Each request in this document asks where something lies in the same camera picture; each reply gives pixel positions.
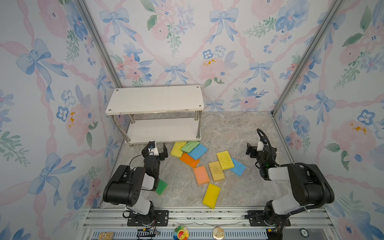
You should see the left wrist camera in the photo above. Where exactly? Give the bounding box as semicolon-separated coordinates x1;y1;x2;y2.
148;141;159;156

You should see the salmon pink sponge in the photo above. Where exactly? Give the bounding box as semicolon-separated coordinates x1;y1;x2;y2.
193;166;210;186

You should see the white two-tier shelf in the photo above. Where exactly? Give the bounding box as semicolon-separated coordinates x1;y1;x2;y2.
106;85;204;145

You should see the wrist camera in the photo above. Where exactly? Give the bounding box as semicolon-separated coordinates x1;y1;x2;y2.
257;140;264;152
148;141;159;156

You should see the blue sponge by shelf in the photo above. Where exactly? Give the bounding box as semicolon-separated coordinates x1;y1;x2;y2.
188;144;208;160

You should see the yellow sponge near shelf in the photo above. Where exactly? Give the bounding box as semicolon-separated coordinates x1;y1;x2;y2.
171;142;187;158

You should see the light green sponge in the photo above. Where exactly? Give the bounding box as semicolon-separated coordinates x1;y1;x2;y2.
181;141;200;153

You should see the blue sponge right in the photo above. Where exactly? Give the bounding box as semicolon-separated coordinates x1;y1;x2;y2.
230;158;246;177

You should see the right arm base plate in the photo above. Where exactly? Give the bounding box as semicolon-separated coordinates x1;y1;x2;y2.
244;210;285;228

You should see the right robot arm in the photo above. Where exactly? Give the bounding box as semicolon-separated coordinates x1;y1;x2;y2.
245;129;335;234

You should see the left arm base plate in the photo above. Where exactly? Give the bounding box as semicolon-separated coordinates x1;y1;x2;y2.
123;210;170;227

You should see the small patterned card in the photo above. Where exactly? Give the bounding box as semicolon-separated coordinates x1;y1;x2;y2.
98;232;115;240

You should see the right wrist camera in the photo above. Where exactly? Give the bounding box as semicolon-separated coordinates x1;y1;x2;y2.
257;140;264;152

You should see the bright yellow sponge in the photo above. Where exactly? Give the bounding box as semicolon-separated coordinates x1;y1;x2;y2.
217;151;235;170

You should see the colourful round toy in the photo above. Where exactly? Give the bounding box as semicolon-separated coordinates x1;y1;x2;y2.
173;225;190;240

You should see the dark green sponge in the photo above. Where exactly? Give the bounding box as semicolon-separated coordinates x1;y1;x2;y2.
156;180;168;196

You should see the orange sponge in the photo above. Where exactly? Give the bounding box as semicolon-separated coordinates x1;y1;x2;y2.
180;153;200;169

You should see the yellow sponge front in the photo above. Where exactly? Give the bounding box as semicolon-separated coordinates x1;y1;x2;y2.
202;184;221;209

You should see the round brass disc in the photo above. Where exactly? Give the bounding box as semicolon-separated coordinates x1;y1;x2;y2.
212;227;225;240

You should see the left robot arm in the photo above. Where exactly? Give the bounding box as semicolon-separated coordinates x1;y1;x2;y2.
103;141;168;226

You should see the pale yellow worn sponge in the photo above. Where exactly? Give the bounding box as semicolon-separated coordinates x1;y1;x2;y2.
209;161;225;182

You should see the round black white knob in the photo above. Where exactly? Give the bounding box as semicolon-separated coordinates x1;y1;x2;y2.
299;228;309;238

